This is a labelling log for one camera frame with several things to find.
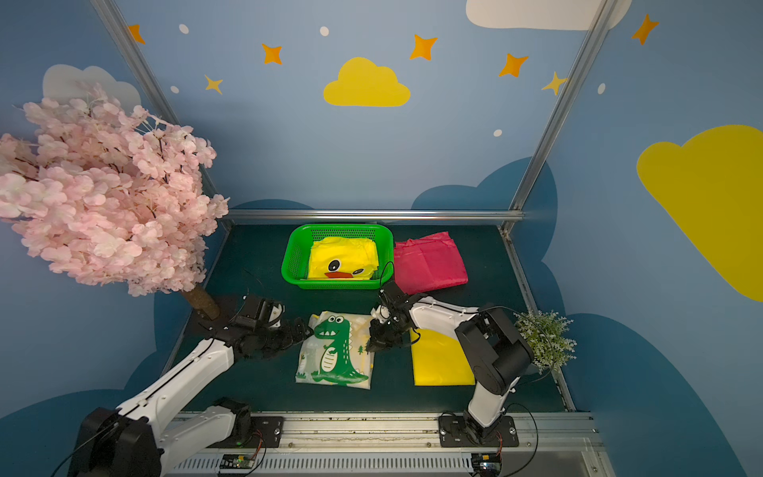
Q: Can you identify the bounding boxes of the green dinosaur raincoat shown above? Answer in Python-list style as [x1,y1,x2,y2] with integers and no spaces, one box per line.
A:
[295,311,375,390]

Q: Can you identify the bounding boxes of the plain yellow raincoat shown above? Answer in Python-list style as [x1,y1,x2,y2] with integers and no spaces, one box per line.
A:
[411,329,476,387]

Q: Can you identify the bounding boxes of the pink raincoat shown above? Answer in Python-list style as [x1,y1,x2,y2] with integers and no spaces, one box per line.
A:
[395,232,469,295]

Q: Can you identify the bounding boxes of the yellow duck raincoat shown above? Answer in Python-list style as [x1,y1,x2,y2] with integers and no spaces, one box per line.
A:
[307,237,380,280]

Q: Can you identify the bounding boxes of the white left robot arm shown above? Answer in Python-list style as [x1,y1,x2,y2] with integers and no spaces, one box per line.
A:
[68,296,380,476]

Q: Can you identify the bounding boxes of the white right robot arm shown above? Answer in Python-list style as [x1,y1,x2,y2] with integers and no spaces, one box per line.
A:
[367,281,534,444]

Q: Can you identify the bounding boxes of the green plastic basket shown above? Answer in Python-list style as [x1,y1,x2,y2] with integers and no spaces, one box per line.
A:
[281,224,395,289]

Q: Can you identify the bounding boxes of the left circuit board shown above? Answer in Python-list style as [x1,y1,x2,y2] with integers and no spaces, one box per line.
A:
[219,453,258,474]

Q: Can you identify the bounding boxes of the circuit board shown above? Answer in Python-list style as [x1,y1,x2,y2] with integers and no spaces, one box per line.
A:
[219,453,258,474]
[470,453,503,477]

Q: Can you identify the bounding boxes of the small potted green plant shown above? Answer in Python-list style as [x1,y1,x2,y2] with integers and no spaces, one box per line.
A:
[515,311,577,373]

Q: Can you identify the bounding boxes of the right circuit board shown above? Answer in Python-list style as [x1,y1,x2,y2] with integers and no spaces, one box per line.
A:
[470,453,503,477]

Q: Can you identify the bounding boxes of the pink blossom artificial tree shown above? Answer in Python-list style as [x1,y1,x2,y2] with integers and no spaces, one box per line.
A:
[1,85,229,320]

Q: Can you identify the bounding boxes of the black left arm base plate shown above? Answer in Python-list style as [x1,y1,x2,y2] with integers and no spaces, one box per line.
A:
[209,415,285,449]

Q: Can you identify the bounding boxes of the aluminium frame back rail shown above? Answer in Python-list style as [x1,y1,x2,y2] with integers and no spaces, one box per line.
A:
[227,209,524,223]

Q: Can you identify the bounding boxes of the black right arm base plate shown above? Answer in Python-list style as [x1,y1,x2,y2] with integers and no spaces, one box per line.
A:
[437,411,520,448]

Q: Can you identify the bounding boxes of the aluminium front rail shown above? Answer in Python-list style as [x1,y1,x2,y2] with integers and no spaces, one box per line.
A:
[163,411,615,476]

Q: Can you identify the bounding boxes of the aluminium frame post left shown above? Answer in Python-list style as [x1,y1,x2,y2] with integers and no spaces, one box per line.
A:
[91,0,180,124]

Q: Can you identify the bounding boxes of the aluminium frame post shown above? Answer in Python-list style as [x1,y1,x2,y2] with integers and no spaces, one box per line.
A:
[91,0,180,124]
[500,0,621,239]

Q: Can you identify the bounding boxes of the aluminium frame post right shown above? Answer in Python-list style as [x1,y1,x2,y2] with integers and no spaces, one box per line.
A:
[500,0,621,239]

